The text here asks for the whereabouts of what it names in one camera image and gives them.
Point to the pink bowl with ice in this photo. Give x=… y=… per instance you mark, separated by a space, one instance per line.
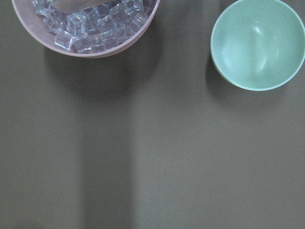
x=34 y=26

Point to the mint green bowl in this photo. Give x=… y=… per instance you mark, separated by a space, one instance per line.
x=258 y=45

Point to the steel ice scoop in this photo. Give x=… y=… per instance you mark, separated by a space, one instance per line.
x=71 y=6

